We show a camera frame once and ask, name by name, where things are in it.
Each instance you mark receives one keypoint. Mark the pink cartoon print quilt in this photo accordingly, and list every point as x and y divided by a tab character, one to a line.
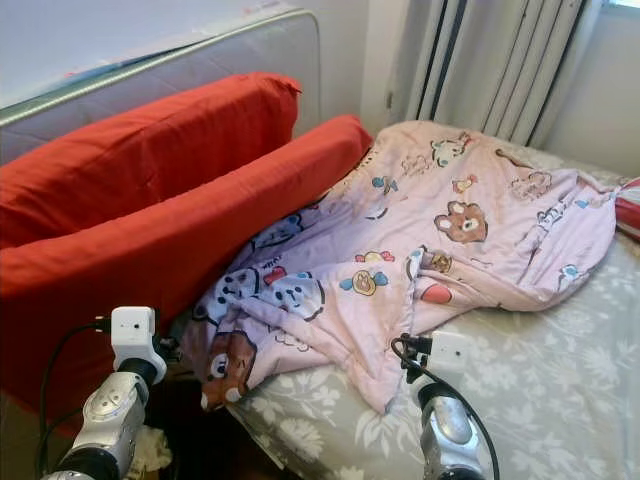
440	230

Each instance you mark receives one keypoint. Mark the white crumpled tissue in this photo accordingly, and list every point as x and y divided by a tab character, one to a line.
152	452

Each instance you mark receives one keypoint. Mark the pale quilted mattress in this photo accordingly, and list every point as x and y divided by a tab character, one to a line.
240	60

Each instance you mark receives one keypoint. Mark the large red cushion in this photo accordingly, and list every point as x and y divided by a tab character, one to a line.
140	270
140	150

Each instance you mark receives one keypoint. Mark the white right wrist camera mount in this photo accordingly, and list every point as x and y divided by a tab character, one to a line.
448	352

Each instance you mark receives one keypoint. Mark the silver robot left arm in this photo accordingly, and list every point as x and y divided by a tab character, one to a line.
110	420

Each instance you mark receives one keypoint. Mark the colourful patterned fabric item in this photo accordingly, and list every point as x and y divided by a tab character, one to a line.
630	208

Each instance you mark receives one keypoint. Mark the pale pleated curtain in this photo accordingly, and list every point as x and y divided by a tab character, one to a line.
510	60

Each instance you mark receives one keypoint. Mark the grey floral bedspread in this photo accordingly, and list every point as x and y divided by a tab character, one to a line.
560	380

